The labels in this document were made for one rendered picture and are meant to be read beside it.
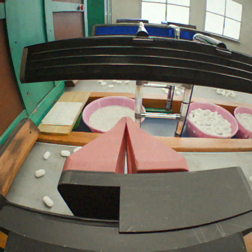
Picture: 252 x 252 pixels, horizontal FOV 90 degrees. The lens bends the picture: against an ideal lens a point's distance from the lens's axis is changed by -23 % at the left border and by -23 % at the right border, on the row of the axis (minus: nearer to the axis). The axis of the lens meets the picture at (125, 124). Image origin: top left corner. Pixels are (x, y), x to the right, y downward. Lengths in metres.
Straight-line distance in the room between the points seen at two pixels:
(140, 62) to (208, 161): 0.42
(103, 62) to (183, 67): 0.13
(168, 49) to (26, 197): 0.52
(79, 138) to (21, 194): 0.28
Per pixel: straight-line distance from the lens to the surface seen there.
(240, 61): 0.34
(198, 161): 0.57
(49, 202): 0.46
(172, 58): 0.28
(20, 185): 0.56
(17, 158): 0.52
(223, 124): 0.81
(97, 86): 1.00
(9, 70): 0.58
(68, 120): 0.65
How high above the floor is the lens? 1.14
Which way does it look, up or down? 38 degrees down
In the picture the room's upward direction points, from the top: straight up
